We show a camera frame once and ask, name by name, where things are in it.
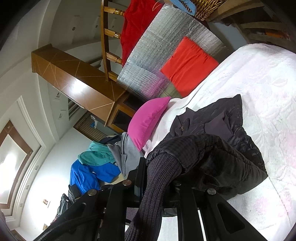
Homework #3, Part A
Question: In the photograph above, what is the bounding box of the wooden shelf unit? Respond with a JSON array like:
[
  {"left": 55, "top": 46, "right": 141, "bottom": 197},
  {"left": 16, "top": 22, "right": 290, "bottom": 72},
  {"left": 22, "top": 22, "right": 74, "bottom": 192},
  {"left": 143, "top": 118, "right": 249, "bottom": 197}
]
[{"left": 206, "top": 1, "right": 295, "bottom": 52}]

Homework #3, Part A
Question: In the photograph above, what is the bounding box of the wooden cabinet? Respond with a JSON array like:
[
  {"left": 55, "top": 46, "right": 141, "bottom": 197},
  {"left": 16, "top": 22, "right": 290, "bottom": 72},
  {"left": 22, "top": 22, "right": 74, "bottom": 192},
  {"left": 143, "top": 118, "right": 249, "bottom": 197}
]
[{"left": 31, "top": 44, "right": 141, "bottom": 133}]

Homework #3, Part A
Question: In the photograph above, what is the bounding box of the red orange cushion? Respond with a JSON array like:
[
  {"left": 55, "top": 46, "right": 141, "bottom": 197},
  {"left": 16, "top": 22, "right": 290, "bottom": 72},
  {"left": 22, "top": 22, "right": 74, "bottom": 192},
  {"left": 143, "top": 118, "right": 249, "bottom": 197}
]
[{"left": 161, "top": 37, "right": 219, "bottom": 97}]

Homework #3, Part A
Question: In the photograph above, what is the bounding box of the silver insulation foil sheet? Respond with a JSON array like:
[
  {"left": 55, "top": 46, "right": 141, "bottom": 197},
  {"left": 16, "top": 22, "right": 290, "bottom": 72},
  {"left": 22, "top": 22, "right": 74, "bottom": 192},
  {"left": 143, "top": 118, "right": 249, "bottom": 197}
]
[{"left": 117, "top": 4, "right": 228, "bottom": 100}]

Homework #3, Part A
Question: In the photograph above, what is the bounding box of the grey garment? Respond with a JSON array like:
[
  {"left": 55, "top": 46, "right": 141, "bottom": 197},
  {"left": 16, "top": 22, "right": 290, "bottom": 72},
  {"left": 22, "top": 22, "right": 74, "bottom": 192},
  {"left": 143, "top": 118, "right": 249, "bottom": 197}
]
[{"left": 107, "top": 132, "right": 144, "bottom": 179}]

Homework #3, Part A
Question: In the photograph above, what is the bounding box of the white pink bed blanket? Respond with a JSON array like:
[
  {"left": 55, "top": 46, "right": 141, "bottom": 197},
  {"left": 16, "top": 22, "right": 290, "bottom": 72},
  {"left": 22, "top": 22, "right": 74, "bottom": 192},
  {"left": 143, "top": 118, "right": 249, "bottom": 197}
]
[{"left": 144, "top": 44, "right": 295, "bottom": 240}]

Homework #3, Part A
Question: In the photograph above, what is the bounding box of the blue jacket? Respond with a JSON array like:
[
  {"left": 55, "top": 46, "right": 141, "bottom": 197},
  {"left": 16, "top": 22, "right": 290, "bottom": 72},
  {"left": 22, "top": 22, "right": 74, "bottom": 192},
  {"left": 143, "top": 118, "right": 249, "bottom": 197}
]
[{"left": 70, "top": 160, "right": 121, "bottom": 195}]

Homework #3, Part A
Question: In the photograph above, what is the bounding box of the black puffer jacket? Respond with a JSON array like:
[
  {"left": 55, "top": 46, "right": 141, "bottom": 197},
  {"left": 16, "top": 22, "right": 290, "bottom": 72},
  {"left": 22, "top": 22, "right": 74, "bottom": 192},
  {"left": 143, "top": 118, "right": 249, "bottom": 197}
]
[{"left": 125, "top": 95, "right": 268, "bottom": 240}]

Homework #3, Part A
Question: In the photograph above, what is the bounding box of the light blue cloth in basket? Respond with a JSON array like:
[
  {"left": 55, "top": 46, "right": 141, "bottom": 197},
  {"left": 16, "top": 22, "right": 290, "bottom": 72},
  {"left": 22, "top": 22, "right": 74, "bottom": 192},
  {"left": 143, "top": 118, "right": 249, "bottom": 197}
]
[{"left": 171, "top": 0, "right": 197, "bottom": 16}]

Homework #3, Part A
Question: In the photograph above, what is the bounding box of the magenta pillow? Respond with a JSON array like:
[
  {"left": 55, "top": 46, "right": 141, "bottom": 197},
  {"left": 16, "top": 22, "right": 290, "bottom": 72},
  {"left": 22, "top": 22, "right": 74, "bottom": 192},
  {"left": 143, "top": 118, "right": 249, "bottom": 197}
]
[{"left": 127, "top": 97, "right": 171, "bottom": 151}]

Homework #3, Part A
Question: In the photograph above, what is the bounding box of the red cloth on railing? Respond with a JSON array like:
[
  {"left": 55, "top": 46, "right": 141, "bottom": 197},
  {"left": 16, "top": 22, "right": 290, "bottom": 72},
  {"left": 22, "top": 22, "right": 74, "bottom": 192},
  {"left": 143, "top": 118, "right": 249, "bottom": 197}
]
[{"left": 120, "top": 0, "right": 164, "bottom": 66}]

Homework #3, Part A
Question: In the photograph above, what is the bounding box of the teal shirt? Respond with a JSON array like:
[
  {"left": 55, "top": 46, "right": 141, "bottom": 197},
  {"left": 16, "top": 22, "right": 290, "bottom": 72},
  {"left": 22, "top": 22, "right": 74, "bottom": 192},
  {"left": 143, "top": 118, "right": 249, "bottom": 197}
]
[{"left": 78, "top": 141, "right": 115, "bottom": 166}]

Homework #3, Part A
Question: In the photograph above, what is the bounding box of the wicker basket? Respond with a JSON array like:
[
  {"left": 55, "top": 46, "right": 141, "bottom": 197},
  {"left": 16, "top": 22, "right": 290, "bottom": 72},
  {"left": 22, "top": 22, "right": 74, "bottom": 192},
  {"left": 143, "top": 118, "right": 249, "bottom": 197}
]
[{"left": 192, "top": 0, "right": 226, "bottom": 21}]

